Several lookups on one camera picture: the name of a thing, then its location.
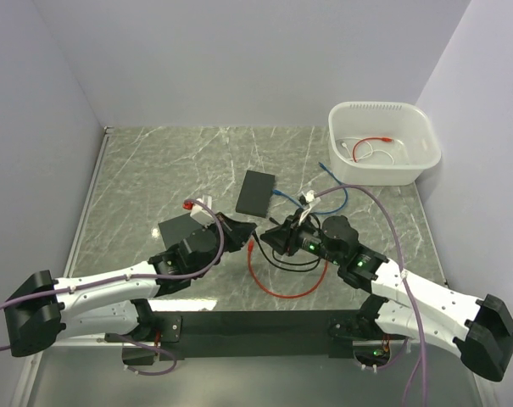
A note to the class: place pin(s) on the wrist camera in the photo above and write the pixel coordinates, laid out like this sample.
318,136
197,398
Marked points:
309,201
198,213

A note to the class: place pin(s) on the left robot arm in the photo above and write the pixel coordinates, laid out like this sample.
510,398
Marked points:
43,309

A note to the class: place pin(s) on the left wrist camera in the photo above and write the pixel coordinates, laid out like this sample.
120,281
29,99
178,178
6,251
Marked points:
198,213

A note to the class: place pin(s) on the white plastic basin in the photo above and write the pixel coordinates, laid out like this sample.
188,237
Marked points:
380,144

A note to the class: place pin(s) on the aluminium frame rail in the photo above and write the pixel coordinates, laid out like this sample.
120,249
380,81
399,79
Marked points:
69,343

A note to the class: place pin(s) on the black box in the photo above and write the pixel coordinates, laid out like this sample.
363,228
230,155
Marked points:
176,229

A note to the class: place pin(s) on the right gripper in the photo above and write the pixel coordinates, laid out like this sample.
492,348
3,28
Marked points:
285,237

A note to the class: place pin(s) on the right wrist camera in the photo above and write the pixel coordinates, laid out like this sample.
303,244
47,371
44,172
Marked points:
309,201

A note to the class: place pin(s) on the black network switch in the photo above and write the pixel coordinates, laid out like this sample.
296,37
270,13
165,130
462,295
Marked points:
255,195

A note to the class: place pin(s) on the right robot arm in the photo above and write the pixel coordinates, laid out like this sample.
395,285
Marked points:
477,330

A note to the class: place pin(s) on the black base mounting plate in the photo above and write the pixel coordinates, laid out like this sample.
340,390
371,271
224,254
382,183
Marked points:
200,334

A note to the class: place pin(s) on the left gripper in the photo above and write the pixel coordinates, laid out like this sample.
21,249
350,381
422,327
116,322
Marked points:
237,232

